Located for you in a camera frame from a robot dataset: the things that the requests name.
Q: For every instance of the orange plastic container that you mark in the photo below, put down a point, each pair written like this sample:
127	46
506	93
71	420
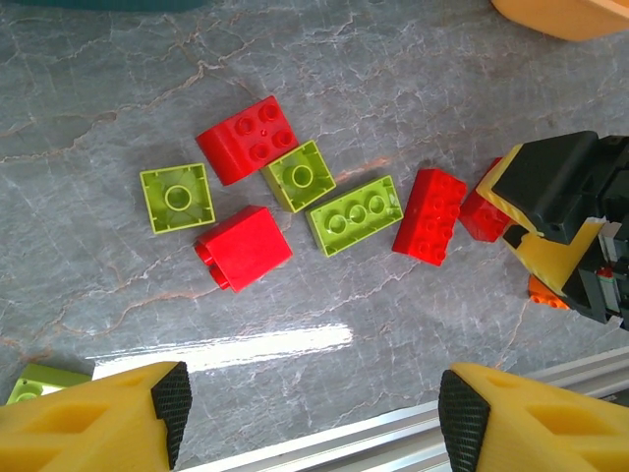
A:
565	19

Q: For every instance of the green small lego brick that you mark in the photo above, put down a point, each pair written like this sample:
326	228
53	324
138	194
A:
39	381
178	197
298	175

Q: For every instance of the green long lego brick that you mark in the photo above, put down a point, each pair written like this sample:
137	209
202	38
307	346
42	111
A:
355	215

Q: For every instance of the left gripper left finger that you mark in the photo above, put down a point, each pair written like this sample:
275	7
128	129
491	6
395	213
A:
74	423

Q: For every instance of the aluminium base beam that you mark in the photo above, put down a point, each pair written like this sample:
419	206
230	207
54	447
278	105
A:
393	435

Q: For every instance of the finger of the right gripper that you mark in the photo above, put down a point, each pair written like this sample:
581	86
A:
555	260
545	187

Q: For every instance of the red long lego brick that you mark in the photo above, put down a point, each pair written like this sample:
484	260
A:
479	216
430	216

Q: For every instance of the red small lego brick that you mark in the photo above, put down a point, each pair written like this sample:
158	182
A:
248	140
243	248

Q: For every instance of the orange long lego brick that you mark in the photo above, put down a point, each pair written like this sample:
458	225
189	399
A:
543	295

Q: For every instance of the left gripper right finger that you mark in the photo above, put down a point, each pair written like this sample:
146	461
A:
550	428

